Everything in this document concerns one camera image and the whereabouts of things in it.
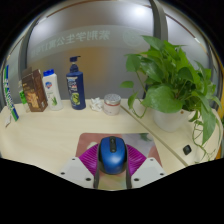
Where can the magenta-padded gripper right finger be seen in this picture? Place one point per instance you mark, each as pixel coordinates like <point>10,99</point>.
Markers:
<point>141,166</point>

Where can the small white round jar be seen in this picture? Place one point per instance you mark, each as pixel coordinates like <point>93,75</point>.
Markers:
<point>112,104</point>

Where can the floral print mouse pad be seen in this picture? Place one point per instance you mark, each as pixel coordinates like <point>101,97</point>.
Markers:
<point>90,141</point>

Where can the clear green-label drink bottle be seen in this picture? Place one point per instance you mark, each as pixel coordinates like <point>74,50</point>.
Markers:
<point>23,98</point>

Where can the white blue-capped lotion bottle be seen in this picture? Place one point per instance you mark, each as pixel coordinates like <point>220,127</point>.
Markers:
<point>52,91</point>

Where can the green white shuttlecock tube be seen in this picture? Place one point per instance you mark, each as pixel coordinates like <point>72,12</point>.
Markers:
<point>10,96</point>

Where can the dark blue pump bottle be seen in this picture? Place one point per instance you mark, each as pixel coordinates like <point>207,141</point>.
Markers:
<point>76,88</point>

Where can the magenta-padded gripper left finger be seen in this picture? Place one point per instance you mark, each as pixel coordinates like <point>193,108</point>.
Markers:
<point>83,166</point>

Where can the small white blister pack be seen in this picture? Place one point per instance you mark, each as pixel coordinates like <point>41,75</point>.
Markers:
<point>8,120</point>

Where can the blue computer mouse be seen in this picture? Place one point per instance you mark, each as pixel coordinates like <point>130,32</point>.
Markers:
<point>112,154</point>

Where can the brown paper box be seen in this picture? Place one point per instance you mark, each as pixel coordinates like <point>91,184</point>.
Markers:
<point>34,90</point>

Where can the potted green pothos plant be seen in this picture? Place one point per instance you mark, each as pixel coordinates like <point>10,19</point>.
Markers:
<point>173,86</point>

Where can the crumpled white tissue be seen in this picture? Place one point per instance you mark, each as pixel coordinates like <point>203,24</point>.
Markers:
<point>96,104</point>

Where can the small black round object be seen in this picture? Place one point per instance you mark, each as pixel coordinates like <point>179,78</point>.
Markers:
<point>187,149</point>

